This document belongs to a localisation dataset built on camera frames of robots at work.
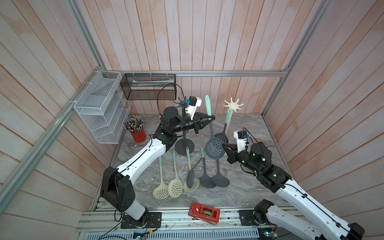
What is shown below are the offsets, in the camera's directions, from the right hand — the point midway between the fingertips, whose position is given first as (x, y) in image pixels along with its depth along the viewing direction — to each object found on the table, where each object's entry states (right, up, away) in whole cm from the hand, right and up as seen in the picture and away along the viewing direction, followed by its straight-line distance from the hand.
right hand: (222, 144), depth 71 cm
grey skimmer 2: (+1, -22, +15) cm, 27 cm away
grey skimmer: (-7, -23, +15) cm, 28 cm away
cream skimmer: (-24, -25, +8) cm, 35 cm away
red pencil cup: (-51, +11, +21) cm, 56 cm away
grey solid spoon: (-15, -21, +16) cm, 31 cm away
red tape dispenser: (-7, -33, -2) cm, 34 cm away
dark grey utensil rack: (-22, -5, +31) cm, 38 cm away
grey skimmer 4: (-4, -2, -1) cm, 5 cm away
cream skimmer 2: (-12, -23, +12) cm, 28 cm away
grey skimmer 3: (+4, +3, +17) cm, 17 cm away
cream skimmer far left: (-31, -27, +10) cm, 43 cm away
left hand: (-5, +11, -7) cm, 14 cm away
